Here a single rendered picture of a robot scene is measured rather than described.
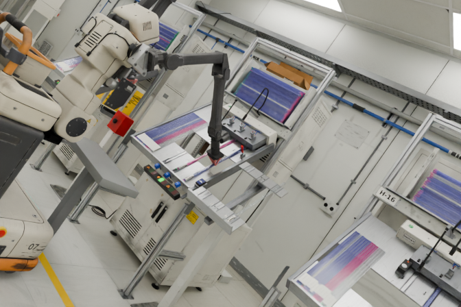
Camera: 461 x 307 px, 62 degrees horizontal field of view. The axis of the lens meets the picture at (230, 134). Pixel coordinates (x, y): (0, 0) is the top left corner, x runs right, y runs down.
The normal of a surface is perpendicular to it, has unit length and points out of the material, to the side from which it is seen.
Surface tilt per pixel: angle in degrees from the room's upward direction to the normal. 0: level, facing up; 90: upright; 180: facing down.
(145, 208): 90
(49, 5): 90
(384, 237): 44
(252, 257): 90
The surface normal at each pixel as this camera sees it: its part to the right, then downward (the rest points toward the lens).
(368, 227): 0.07, -0.83
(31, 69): 0.67, 0.51
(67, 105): -0.36, -0.43
